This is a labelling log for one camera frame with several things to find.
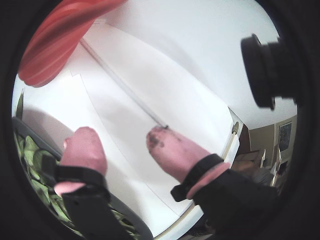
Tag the pink covered gripper finger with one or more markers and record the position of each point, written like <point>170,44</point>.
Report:
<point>180,155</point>
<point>85,150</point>

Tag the heap of dried green leaves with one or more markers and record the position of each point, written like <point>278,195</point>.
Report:
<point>27,150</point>

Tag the red plastic bowl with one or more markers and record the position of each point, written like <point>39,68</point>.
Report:
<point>55,37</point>

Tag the white paper sheet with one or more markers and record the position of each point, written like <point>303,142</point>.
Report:
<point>175,82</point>
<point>120,140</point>

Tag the thin grey strip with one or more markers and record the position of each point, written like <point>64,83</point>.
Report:
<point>120,81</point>

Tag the dried green leaf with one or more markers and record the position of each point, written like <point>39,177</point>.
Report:
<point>20,105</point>

